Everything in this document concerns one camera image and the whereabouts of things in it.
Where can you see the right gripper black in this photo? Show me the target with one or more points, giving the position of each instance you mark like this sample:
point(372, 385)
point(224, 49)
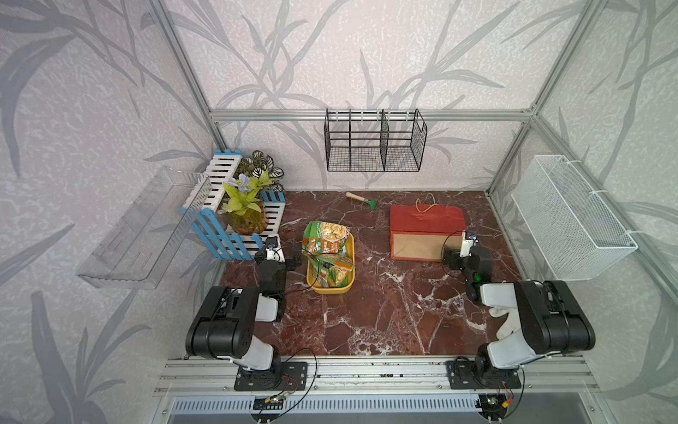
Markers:
point(454, 259)

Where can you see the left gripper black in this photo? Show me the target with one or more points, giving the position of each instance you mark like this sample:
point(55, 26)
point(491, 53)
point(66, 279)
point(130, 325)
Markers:
point(291, 260)

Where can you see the green orange condiment packet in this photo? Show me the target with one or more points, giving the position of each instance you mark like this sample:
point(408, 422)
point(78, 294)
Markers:
point(332, 270)

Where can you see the large green condiment packet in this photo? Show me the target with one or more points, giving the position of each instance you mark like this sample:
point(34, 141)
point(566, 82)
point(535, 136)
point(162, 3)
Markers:
point(325, 238)

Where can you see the red paper bag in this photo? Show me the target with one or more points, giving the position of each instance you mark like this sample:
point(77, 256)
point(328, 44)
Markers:
point(422, 232)

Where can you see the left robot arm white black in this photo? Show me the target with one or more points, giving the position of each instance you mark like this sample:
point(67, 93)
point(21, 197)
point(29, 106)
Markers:
point(223, 328)

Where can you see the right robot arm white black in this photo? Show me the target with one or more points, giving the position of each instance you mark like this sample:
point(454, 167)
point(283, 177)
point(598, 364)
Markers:
point(548, 317)

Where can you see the yellow plastic tray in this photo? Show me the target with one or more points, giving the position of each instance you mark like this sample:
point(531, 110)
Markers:
point(349, 251)

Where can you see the potted artificial plant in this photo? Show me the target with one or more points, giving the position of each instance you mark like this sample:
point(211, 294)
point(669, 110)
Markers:
point(242, 206)

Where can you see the blue white slatted rack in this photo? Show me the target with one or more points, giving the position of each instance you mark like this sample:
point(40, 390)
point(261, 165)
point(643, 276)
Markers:
point(215, 234)

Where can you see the small green toy rake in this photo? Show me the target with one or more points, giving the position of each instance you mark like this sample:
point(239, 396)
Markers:
point(371, 203)

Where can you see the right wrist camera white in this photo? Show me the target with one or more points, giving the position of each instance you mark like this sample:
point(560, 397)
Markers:
point(469, 240)

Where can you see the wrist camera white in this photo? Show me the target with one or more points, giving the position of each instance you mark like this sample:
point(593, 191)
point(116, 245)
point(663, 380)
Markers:
point(469, 240)
point(272, 245)

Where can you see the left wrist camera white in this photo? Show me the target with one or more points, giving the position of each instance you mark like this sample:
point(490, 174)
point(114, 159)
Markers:
point(272, 245)

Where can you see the white mesh wall basket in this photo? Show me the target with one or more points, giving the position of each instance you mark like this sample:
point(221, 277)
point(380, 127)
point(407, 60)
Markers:
point(577, 233)

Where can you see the clear plastic wall shelf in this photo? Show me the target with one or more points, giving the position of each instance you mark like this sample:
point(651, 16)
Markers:
point(139, 249)

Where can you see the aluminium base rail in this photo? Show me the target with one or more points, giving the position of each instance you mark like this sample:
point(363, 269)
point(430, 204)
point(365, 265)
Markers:
point(375, 375)

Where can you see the black wire wall basket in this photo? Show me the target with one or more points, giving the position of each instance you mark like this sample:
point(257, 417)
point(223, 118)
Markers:
point(374, 141)

